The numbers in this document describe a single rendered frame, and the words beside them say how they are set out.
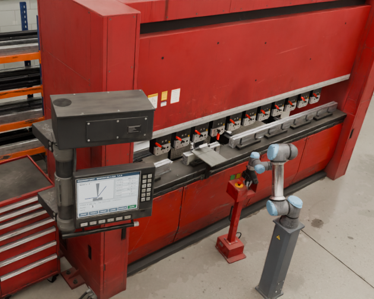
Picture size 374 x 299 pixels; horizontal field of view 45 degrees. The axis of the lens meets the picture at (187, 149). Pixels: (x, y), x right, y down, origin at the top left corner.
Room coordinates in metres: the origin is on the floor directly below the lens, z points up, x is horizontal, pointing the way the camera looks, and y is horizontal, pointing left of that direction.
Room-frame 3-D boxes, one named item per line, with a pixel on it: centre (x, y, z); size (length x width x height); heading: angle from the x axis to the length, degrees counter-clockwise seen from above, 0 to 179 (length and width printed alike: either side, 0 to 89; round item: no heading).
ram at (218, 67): (3.81, -0.56, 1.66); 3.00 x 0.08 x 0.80; 133
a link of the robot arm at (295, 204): (2.77, -0.85, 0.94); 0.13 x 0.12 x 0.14; 108
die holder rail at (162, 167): (2.98, 0.31, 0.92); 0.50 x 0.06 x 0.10; 133
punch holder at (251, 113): (3.75, -0.51, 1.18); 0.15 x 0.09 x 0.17; 133
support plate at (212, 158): (3.25, -0.19, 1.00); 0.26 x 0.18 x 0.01; 43
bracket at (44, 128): (2.27, 0.67, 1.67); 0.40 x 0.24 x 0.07; 133
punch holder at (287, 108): (4.17, -0.95, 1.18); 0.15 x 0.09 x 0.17; 133
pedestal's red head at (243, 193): (3.22, -0.51, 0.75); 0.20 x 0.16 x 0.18; 124
